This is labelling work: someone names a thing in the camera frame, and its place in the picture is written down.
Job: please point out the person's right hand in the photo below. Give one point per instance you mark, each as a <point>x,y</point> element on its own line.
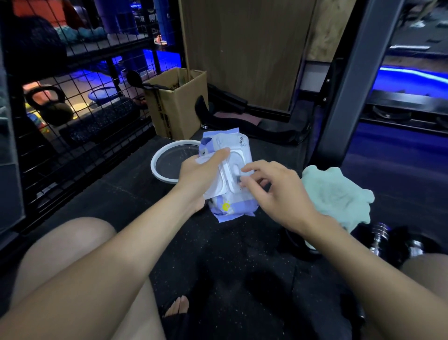
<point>283,199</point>

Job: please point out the person's left hand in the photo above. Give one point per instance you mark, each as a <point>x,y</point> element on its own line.
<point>196,178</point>

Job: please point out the white blue wet wipes pack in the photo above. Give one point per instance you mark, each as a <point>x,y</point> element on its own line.
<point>227,140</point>

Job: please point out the small chrome dumbbell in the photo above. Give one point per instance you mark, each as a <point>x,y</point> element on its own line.
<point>379,238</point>

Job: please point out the person's right forearm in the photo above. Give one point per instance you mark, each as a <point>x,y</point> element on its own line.
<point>367,280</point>

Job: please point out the person's left forearm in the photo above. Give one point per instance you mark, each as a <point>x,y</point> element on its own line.
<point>105,266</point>

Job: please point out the person's left leg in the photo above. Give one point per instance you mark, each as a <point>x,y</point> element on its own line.
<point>63,245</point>

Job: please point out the person's leg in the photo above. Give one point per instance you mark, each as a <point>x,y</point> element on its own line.
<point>427,266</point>
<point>63,245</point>

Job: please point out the person's right leg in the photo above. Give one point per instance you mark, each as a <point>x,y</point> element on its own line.
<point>427,266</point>

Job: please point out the white rimmed basin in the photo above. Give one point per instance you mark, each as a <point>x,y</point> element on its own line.
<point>155,168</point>

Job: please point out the light green cloth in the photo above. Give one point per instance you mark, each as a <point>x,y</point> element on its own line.
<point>336,196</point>

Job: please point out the brown cardboard box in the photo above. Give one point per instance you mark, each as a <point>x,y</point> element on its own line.
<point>182,108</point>

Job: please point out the black padded bench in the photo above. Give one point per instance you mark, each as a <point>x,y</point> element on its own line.
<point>262,128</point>

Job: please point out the black speckled foam block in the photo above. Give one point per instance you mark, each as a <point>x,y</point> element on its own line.
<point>101,121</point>

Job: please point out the blue disc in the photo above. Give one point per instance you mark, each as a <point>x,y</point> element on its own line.
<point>103,94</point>

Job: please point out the black left sandal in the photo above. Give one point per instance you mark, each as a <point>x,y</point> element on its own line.
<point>175,327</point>

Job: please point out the dark metal rack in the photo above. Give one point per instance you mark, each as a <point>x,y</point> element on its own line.
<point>402,105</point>

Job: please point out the black kettlebell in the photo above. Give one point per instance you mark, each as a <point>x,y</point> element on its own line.
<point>56,114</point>

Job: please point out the large black ball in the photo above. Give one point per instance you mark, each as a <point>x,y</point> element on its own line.
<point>38,45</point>

